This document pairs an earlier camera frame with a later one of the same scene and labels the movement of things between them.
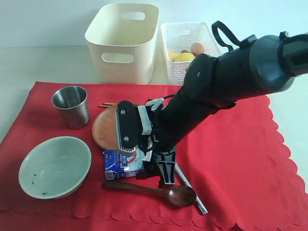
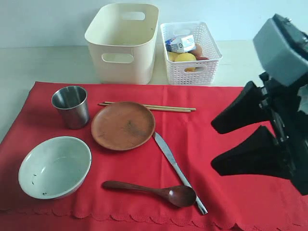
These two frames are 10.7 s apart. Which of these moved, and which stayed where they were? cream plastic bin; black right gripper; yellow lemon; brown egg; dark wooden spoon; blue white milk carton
Moved: black right gripper; blue white milk carton
Stayed: dark wooden spoon; brown egg; cream plastic bin; yellow lemon
